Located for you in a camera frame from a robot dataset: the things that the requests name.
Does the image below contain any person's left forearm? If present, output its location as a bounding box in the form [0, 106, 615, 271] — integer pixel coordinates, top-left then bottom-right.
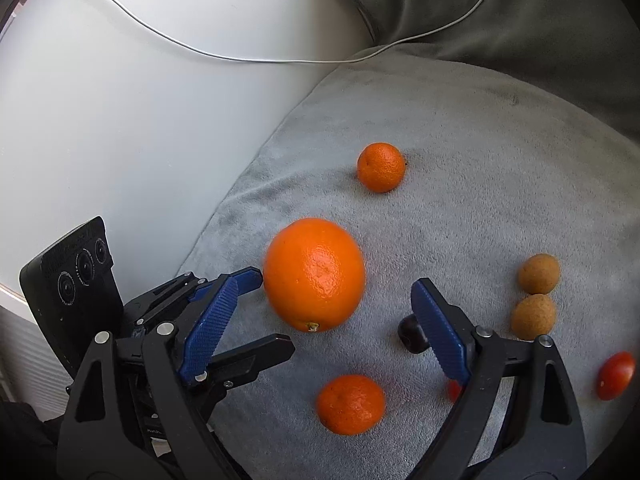
[0, 400, 61, 480]

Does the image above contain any light grey fleece blanket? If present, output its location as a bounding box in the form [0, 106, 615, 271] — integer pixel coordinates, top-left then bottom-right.
[175, 42, 640, 480]

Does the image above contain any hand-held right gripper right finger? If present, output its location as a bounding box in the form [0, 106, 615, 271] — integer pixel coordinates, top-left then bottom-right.
[407, 278, 587, 480]

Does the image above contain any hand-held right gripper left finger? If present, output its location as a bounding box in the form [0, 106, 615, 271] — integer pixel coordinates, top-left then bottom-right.
[56, 276, 256, 480]

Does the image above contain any large orange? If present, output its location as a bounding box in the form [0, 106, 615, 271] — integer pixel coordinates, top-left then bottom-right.
[263, 217, 367, 333]

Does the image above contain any dark grey sofa backrest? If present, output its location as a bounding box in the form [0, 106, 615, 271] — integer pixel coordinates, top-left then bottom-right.
[327, 0, 640, 141]

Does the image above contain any white cable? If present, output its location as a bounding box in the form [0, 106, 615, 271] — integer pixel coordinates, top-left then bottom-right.
[59, 0, 501, 64]

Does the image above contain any small tangerine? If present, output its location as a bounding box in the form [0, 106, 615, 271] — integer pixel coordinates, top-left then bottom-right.
[316, 374, 387, 436]
[356, 142, 406, 194]

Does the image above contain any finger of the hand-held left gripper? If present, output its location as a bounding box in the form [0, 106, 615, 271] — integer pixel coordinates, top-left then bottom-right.
[122, 267, 264, 328]
[206, 332, 296, 397]

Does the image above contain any white cabinet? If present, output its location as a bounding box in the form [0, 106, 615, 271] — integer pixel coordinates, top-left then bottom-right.
[0, 0, 376, 311]

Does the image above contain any white ribbed panel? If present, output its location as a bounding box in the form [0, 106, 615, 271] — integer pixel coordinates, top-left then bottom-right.
[0, 304, 68, 413]

